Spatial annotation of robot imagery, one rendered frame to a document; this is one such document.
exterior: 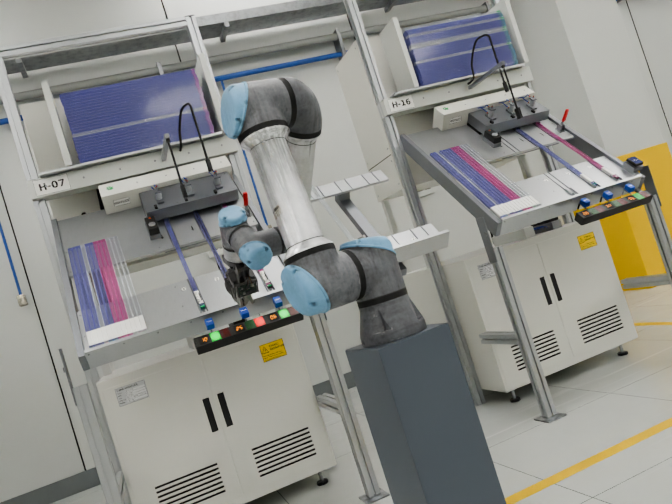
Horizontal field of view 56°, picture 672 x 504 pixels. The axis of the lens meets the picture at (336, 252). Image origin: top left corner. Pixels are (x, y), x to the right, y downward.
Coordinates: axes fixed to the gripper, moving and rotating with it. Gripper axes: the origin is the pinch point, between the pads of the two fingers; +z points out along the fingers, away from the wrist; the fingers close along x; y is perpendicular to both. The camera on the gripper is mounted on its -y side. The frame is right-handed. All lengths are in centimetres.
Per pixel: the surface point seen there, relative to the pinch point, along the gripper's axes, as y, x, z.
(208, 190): -60, 7, -1
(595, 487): 87, 64, 16
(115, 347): -2.3, -38.6, 4.6
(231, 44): -256, 75, 29
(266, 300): -2.3, 8.1, 5.2
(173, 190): -65, -5, -1
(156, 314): -10.9, -24.7, 5.1
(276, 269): -14.5, 16.1, 5.1
